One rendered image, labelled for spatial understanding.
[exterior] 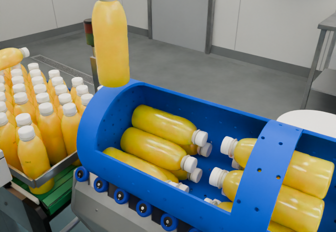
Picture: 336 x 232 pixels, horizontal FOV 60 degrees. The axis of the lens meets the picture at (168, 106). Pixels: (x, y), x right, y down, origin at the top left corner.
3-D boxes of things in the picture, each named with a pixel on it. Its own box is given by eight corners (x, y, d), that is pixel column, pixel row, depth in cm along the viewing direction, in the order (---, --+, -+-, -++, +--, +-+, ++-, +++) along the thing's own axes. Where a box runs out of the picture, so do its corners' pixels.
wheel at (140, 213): (152, 203, 72) (156, 202, 74) (138, 195, 74) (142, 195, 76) (146, 220, 72) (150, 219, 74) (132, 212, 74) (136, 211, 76)
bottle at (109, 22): (130, 85, 65) (125, -2, 55) (98, 87, 64) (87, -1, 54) (128, 72, 71) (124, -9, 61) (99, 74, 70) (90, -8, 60)
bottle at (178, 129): (136, 103, 80) (196, 122, 71) (149, 106, 86) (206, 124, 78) (129, 127, 80) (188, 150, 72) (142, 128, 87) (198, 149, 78)
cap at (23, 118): (26, 117, 87) (25, 113, 86) (34, 121, 85) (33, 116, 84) (14, 123, 84) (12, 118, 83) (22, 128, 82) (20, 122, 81)
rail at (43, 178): (38, 188, 81) (35, 180, 80) (36, 187, 82) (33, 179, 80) (129, 121, 110) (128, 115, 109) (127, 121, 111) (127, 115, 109)
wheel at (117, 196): (129, 191, 76) (133, 190, 77) (115, 184, 78) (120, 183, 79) (123, 207, 75) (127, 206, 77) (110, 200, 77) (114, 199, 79)
